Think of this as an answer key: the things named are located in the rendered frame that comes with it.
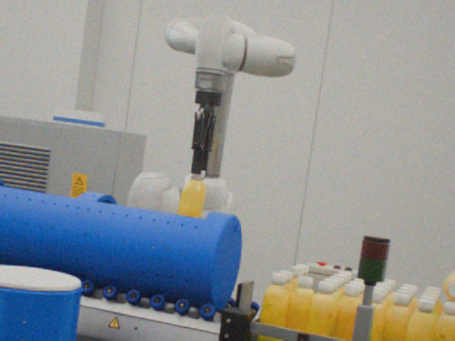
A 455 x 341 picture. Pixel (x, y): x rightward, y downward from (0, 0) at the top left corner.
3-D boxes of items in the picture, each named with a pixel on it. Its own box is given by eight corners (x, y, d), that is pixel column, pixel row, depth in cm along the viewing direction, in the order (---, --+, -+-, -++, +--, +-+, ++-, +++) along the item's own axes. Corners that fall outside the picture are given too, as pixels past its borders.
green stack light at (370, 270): (358, 275, 203) (362, 255, 203) (386, 281, 201) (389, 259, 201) (354, 278, 197) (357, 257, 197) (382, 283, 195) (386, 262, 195)
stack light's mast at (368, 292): (355, 301, 204) (364, 234, 203) (381, 305, 202) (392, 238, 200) (350, 304, 198) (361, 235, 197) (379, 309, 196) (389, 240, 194)
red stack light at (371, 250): (362, 255, 203) (363, 238, 203) (389, 259, 201) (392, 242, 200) (357, 257, 197) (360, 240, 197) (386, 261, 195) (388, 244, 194)
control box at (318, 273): (304, 292, 276) (309, 260, 275) (368, 304, 269) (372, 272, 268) (298, 296, 266) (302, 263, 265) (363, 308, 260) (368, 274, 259)
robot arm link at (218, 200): (170, 222, 326) (226, 226, 330) (177, 235, 311) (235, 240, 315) (196, 14, 304) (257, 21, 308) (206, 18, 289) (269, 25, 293)
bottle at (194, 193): (190, 238, 254) (203, 176, 252) (199, 243, 248) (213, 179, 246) (168, 234, 252) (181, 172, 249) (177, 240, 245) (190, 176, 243)
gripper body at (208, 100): (201, 91, 251) (197, 123, 251) (191, 88, 243) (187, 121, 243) (226, 94, 248) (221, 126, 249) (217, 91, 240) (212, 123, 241)
